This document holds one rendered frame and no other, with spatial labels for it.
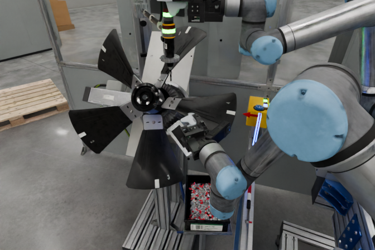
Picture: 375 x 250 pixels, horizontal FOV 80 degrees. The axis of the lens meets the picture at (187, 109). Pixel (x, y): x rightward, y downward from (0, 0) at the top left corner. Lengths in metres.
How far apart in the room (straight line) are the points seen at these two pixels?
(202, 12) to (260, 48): 0.23
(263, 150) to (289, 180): 1.48
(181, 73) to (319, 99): 0.90
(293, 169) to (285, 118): 1.66
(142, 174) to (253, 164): 0.43
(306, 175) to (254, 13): 1.56
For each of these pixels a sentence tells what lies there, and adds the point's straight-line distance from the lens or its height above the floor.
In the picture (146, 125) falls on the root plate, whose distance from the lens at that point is 0.92.
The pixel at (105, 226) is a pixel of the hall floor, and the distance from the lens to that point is 2.01.
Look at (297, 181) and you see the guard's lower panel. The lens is 2.13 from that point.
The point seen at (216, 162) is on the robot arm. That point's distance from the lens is 0.62.
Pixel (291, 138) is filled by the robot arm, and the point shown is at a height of 1.42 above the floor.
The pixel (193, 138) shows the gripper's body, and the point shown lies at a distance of 0.72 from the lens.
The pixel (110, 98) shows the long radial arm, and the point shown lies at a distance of 1.16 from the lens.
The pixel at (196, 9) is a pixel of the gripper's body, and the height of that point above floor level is 1.54.
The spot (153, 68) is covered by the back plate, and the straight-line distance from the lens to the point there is 1.24.
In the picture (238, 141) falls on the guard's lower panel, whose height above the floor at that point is 0.48.
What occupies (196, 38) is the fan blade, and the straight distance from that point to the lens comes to 0.93.
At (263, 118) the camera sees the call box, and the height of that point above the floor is 1.04.
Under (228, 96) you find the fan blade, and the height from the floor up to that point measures 1.21.
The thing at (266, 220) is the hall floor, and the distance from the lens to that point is 2.03.
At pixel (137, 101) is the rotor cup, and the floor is 1.20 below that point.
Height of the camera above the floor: 1.64
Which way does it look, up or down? 31 degrees down
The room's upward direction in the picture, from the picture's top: straight up
